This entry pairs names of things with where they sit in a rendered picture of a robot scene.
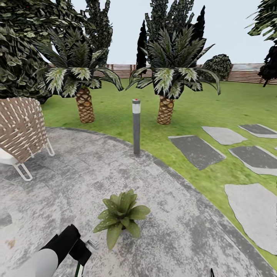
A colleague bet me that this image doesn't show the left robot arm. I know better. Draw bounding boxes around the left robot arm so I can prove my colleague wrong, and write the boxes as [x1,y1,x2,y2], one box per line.
[5,224,100,277]

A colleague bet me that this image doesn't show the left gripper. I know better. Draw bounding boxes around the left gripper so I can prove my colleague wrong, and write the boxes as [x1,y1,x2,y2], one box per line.
[69,241,92,266]

